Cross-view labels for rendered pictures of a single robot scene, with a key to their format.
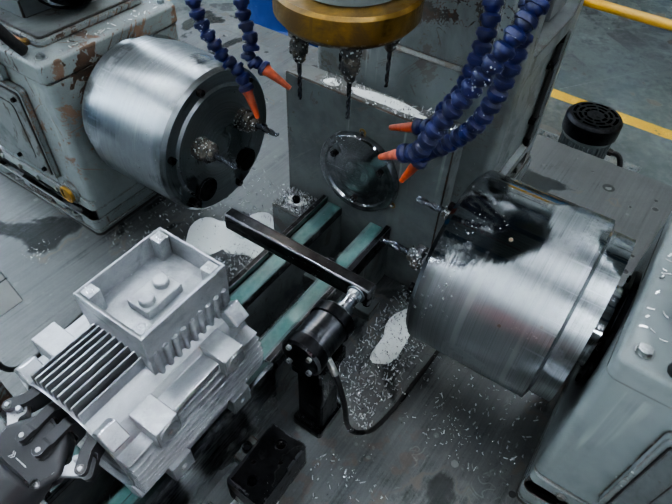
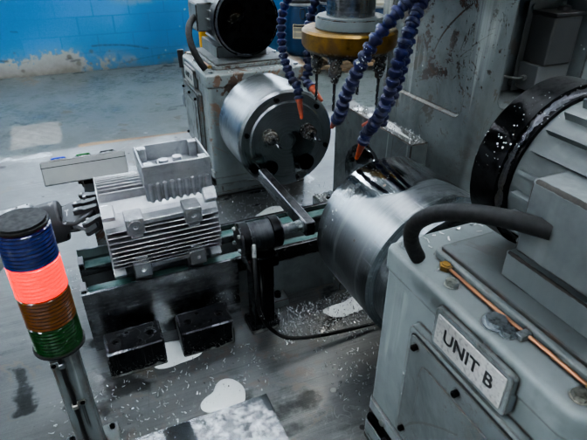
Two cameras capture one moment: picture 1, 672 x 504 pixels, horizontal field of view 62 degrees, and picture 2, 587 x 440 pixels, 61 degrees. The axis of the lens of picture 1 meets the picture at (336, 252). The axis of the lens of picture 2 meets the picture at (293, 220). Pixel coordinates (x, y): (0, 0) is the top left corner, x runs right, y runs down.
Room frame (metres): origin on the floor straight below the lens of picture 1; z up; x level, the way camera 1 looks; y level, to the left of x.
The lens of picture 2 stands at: (-0.20, -0.46, 1.50)
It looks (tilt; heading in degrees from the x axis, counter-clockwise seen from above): 31 degrees down; 34
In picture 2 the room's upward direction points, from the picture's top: straight up
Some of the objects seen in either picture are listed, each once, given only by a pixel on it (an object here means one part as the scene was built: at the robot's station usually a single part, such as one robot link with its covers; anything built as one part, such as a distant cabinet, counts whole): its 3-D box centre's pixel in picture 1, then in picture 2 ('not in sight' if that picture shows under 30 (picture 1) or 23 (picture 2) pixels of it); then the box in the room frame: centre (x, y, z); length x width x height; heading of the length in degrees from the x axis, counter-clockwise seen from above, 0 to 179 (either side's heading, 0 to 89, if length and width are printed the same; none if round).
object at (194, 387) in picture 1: (148, 370); (158, 217); (0.34, 0.21, 1.02); 0.20 x 0.19 x 0.19; 148
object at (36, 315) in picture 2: not in sight; (46, 302); (0.02, 0.06, 1.10); 0.06 x 0.06 x 0.04
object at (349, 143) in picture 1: (356, 173); (362, 176); (0.72, -0.03, 1.02); 0.15 x 0.02 x 0.15; 58
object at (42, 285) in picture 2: not in sight; (37, 273); (0.02, 0.06, 1.14); 0.06 x 0.06 x 0.04
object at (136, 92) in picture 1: (158, 111); (266, 121); (0.83, 0.32, 1.04); 0.37 x 0.25 x 0.25; 58
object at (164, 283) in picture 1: (157, 299); (173, 169); (0.37, 0.19, 1.11); 0.12 x 0.11 x 0.07; 148
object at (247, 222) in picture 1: (295, 254); (283, 199); (0.53, 0.06, 1.01); 0.26 x 0.04 x 0.03; 58
